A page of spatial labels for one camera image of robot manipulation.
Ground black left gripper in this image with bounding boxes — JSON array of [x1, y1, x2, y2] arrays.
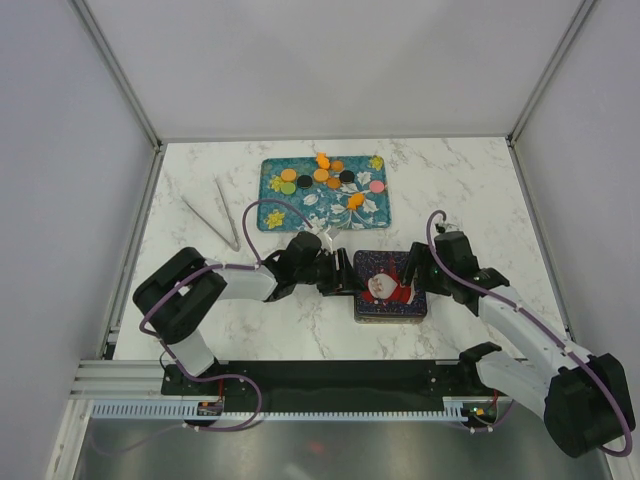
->
[[295, 249, 367, 298]]

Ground gold tin lid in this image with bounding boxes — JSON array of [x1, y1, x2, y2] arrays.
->
[[353, 250, 428, 312]]

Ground dark cookie tin box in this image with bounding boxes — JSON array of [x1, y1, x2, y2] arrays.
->
[[354, 311, 427, 325]]

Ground metal tongs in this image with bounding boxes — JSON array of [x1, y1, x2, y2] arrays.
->
[[180, 176, 241, 252]]

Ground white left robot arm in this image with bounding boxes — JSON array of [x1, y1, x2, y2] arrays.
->
[[133, 231, 366, 394]]

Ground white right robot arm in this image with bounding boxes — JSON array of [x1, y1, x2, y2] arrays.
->
[[400, 231, 636, 458]]

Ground orange fish cookie centre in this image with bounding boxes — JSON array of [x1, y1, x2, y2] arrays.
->
[[347, 192, 365, 211]]

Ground orange fish cookie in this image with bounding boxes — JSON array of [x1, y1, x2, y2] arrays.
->
[[316, 152, 331, 170], [347, 192, 365, 211]]

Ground teal floral tray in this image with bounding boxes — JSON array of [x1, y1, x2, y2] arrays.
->
[[257, 153, 392, 232]]

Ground pink round cookie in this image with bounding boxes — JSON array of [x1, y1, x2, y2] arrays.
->
[[369, 180, 386, 194]]

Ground orange round cookie lower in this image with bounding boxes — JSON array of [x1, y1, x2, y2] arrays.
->
[[326, 177, 341, 189]]

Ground orange round cookie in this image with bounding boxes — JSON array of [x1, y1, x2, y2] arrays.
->
[[326, 177, 341, 189], [280, 169, 297, 182], [313, 169, 329, 183], [331, 160, 344, 172]]

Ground black round cookie right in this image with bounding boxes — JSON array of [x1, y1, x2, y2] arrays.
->
[[339, 170, 355, 183]]

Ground black round cookie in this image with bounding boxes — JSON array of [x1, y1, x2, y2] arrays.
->
[[296, 175, 313, 189], [339, 170, 355, 183]]

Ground orange round cookie centre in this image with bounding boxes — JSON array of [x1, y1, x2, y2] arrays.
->
[[313, 169, 329, 183]]

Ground black round cookie left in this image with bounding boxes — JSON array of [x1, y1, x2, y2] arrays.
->
[[296, 175, 313, 189]]

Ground green round cookie tray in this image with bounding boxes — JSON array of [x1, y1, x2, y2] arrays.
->
[[280, 182, 296, 195]]

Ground orange round cookie top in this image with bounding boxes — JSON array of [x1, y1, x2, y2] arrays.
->
[[331, 160, 344, 172]]

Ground orange round cookie left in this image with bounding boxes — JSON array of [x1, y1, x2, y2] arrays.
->
[[280, 169, 297, 182]]

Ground orange fish cookie top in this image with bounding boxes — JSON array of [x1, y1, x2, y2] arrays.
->
[[316, 152, 331, 170]]

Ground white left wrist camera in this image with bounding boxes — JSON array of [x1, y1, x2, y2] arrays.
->
[[312, 226, 341, 252]]

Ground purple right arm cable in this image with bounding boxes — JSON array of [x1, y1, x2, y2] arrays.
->
[[425, 209, 632, 457]]

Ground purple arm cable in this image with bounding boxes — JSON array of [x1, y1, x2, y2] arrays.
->
[[425, 209, 632, 457], [138, 198, 321, 384]]

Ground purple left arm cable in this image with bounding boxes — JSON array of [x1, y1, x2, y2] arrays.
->
[[138, 198, 321, 384]]

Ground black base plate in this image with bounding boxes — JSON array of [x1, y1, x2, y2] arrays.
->
[[159, 358, 501, 414]]

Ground white slotted cable duct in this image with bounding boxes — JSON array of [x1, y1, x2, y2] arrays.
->
[[90, 399, 467, 422]]

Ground aluminium frame rail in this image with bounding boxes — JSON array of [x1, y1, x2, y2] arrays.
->
[[70, 360, 164, 400]]

